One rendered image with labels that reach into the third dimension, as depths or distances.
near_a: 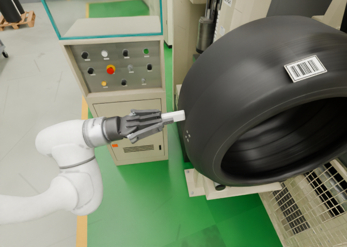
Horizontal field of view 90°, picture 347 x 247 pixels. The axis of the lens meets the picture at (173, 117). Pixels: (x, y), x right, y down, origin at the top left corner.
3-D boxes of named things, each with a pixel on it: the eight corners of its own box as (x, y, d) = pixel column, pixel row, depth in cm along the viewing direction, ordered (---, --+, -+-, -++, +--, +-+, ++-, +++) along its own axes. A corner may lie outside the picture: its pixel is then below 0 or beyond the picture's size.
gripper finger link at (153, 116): (129, 129, 55) (129, 126, 56) (163, 121, 55) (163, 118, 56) (125, 120, 53) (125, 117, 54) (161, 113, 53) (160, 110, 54)
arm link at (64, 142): (94, 115, 59) (103, 152, 60) (49, 124, 59) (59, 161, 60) (77, 118, 48) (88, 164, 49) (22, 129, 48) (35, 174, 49)
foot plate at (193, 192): (184, 169, 176) (184, 168, 175) (209, 166, 179) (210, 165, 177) (189, 197, 158) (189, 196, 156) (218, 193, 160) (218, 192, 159)
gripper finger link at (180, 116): (161, 115, 52) (161, 117, 52) (184, 111, 52) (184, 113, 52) (163, 122, 55) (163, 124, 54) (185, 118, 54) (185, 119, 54)
